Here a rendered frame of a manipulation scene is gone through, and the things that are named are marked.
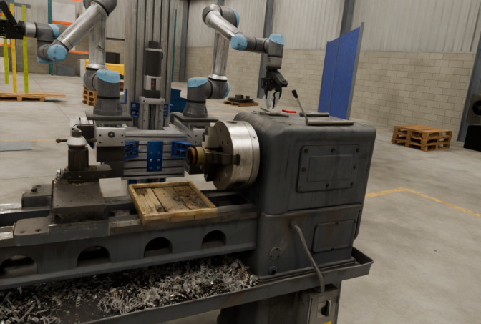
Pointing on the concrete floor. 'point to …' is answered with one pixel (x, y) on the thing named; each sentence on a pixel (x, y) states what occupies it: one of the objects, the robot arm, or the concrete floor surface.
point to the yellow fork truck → (112, 60)
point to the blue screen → (340, 74)
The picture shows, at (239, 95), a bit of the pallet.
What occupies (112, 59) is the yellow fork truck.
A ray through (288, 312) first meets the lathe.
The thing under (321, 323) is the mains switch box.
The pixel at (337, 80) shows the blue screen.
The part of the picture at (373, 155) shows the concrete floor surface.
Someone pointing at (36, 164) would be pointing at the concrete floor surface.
